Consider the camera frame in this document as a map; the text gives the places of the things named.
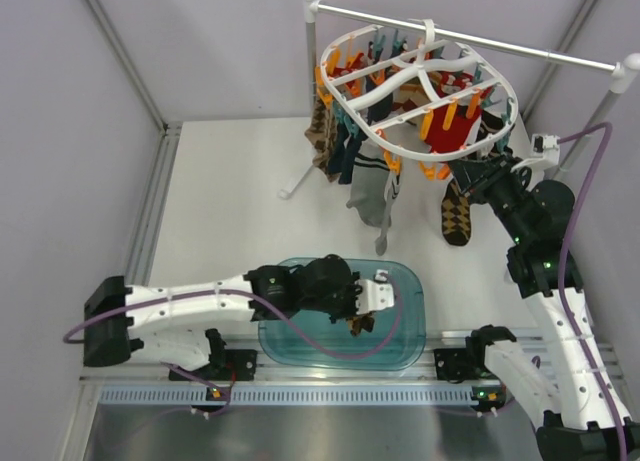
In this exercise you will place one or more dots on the brown argyle sock back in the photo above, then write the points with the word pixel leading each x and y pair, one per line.
pixel 361 323

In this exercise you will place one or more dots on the brown patterned hanging sock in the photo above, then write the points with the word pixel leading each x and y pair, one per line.
pixel 321 134

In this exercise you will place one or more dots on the white oval clip hanger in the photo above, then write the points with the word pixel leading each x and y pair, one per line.
pixel 387 92

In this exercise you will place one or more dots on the white drying rack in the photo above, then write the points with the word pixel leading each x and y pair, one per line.
pixel 325 23

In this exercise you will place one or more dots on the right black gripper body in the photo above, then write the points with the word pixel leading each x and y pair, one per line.
pixel 499 185

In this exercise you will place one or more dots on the red sock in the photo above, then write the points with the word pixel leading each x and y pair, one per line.
pixel 446 140

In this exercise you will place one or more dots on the perforated cable duct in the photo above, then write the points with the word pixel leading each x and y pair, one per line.
pixel 299 395

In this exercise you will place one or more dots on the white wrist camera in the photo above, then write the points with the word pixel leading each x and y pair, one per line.
pixel 376 294
pixel 545 152

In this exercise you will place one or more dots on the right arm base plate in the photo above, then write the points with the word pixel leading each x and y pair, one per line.
pixel 455 366

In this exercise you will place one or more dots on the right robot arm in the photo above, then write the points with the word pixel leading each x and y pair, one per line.
pixel 576 415

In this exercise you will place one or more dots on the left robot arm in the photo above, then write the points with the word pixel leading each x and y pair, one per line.
pixel 183 325

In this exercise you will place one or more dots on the teal plastic basin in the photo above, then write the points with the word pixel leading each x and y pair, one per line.
pixel 283 345

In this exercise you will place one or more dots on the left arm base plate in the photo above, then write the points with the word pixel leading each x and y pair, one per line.
pixel 233 364

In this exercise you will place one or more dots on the brown argyle sock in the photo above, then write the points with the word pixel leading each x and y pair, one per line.
pixel 456 227
pixel 361 323

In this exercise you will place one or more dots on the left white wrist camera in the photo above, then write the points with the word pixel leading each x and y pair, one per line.
pixel 376 294

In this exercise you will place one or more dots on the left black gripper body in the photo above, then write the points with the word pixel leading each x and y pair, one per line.
pixel 342 304

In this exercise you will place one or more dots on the brown argyle sock front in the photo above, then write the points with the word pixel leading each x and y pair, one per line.
pixel 456 227

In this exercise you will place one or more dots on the grey striped sock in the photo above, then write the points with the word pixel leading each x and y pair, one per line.
pixel 391 196
pixel 369 180

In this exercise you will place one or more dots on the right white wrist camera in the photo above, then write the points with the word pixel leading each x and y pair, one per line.
pixel 545 152

